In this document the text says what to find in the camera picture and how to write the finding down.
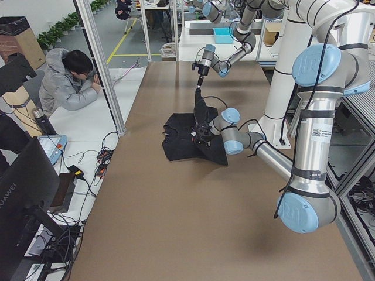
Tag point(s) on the aluminium frame post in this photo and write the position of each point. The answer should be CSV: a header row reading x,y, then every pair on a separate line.
x,y
88,26

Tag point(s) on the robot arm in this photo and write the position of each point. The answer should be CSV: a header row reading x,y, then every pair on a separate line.
x,y
323,56
242,35

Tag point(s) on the black printed t-shirt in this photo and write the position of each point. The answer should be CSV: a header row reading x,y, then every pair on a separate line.
x,y
179,131

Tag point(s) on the person in grey jacket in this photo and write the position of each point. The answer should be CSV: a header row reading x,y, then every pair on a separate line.
x,y
70,81

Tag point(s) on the cardboard box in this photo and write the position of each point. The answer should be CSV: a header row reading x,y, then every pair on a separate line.
x,y
18,37

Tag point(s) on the teach pendant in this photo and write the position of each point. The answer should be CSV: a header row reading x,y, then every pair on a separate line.
x,y
53,145

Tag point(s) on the black Huawei monitor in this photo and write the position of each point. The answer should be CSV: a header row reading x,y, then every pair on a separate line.
x,y
28,188

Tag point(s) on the blue plastic tray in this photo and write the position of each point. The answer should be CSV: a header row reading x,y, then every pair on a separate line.
x,y
224,35

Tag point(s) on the white mounting column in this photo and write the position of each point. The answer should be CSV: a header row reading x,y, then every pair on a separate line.
x,y
296,29

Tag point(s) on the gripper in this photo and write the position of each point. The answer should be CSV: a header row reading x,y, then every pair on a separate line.
x,y
202,70
204,132

